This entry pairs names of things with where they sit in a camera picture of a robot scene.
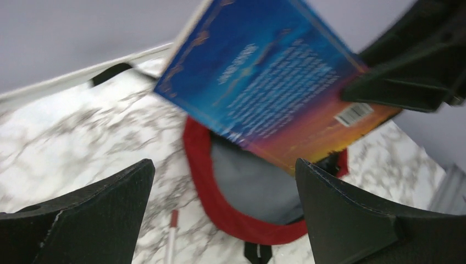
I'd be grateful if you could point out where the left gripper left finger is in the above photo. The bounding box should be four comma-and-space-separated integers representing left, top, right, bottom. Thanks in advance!
1, 159, 156, 263

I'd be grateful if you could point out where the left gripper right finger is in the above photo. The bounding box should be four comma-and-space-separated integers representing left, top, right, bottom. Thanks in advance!
295, 159, 465, 263

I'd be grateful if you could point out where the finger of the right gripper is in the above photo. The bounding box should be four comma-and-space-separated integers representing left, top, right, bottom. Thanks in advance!
341, 0, 465, 113

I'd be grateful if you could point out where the blue paperback book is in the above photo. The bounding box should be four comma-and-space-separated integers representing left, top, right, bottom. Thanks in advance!
154, 1, 400, 174

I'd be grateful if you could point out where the red white pen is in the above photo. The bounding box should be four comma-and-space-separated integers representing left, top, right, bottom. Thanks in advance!
164, 210, 179, 264

